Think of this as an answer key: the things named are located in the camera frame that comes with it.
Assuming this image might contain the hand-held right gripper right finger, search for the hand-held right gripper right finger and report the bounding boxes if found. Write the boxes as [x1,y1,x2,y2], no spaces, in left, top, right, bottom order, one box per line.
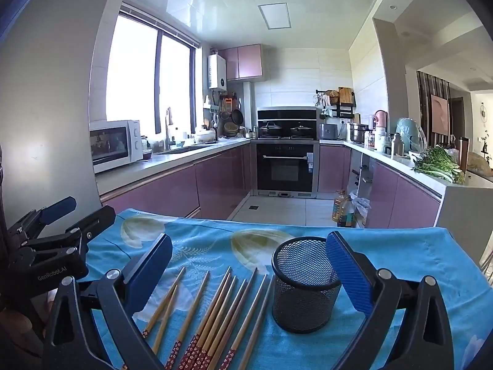
[325,231,455,370]

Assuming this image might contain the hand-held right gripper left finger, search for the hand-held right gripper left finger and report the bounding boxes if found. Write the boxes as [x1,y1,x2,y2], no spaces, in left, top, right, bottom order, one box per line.
[42,233,174,370]

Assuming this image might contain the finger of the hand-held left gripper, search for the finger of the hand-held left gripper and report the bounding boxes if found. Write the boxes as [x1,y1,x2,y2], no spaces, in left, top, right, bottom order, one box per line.
[21,204,117,269]
[8,196,78,249]

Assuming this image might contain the black wire mesh holder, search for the black wire mesh holder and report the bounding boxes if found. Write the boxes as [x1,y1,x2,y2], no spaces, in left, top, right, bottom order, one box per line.
[271,236,343,334]

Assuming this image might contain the set of wooden chopsticks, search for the set of wooden chopsticks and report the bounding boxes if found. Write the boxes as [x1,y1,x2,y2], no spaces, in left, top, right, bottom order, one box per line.
[119,266,275,370]

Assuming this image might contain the dark sauce bottle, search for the dark sauce bottle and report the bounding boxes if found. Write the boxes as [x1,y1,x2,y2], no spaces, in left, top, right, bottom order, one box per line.
[339,196,357,228]

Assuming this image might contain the yellow cooking oil bottle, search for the yellow cooking oil bottle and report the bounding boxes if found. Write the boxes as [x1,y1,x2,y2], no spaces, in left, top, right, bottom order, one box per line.
[332,191,347,224]

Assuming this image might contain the white plastic bag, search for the white plastic bag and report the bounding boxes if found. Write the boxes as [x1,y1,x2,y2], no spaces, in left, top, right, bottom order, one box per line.
[348,195,370,224]

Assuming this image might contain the white microwave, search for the white microwave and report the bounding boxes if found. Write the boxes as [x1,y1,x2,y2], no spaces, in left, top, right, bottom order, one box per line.
[89,119,143,174]

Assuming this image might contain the pink lower kitchen cabinets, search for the pink lower kitchen cabinets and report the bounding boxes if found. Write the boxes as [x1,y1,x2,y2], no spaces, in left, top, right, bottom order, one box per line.
[98,141,253,220]
[320,144,442,230]

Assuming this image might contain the blue floral tablecloth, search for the blue floral tablecloth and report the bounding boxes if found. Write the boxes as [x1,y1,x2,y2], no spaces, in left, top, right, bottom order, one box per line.
[83,208,491,370]

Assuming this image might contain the steel kitchen faucet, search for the steel kitchen faucet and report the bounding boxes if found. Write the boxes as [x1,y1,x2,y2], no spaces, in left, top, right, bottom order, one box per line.
[165,107,174,151]

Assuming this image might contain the black built-in oven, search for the black built-in oven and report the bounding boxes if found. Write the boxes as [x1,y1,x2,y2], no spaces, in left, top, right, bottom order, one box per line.
[252,141,320,197]

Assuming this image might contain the steel cooking pot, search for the steel cooking pot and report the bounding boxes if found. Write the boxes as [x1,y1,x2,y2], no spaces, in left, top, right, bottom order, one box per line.
[347,122,368,142]

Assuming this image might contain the bunch of green vegetables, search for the bunch of green vegetables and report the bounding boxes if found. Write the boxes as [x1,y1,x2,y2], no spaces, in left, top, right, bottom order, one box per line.
[412,146,465,183]

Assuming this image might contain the kitchen window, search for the kitchen window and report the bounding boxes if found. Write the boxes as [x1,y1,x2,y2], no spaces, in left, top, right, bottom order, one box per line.
[106,3,201,134]

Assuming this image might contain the brown travel tumbler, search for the brown travel tumbler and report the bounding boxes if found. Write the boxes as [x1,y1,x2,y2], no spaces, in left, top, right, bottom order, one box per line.
[458,137,471,172]

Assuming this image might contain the black range hood stove unit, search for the black range hood stove unit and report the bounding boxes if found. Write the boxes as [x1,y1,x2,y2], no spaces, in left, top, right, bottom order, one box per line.
[257,107,318,139]

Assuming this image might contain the white water heater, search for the white water heater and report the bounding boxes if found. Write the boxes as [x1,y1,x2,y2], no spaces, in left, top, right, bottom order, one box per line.
[208,54,226,90]

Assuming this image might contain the wooden slat partition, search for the wooden slat partition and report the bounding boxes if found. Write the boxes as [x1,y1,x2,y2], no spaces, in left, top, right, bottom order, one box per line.
[417,71,451,147]

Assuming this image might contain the ceiling light panel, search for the ceiling light panel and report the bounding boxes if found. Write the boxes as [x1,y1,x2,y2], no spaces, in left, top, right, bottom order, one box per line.
[258,3,292,29]

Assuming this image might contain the black wall rack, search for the black wall rack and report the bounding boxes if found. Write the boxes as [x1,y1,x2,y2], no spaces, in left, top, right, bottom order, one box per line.
[316,87,357,118]

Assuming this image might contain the pink wall picture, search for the pink wall picture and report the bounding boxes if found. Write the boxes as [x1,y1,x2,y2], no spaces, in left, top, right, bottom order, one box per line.
[430,94,449,135]

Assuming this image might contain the pink wall cabinet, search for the pink wall cabinet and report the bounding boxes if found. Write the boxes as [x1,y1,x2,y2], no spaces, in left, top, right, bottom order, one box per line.
[218,44,264,81]

